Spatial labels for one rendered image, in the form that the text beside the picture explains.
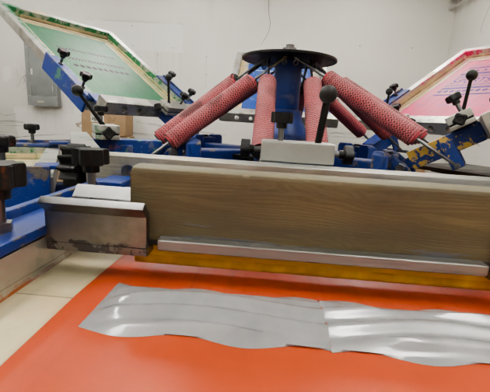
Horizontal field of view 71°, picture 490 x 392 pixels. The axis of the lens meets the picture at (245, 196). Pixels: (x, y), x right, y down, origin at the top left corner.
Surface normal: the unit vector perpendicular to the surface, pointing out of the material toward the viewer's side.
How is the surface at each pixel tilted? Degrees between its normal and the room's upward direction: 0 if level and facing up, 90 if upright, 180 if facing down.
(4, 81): 90
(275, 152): 90
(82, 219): 90
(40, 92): 90
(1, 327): 0
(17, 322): 0
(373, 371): 0
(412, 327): 33
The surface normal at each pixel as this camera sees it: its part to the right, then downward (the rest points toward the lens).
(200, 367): 0.06, -0.98
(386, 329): 0.15, -0.72
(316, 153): -0.06, 0.21
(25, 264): 1.00, 0.07
